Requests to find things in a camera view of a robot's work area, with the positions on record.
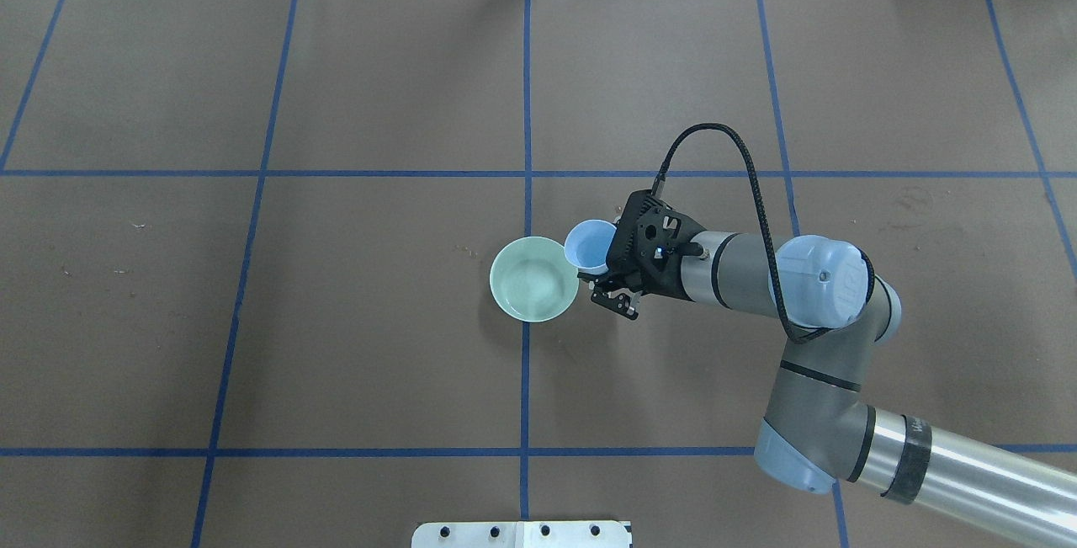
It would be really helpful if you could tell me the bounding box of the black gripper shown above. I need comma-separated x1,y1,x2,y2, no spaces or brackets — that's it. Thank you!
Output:
577,189,705,321

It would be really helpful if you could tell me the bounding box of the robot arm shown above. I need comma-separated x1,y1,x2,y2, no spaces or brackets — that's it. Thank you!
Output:
563,187,1074,547

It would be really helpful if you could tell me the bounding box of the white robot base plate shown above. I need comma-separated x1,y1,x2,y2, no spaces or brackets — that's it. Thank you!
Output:
411,520,634,547

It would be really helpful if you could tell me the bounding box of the green ceramic bowl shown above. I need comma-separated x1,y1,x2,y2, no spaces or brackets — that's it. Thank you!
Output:
488,235,581,324

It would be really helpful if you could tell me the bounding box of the light blue plastic cup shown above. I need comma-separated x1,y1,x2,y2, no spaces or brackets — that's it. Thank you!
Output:
563,219,617,276

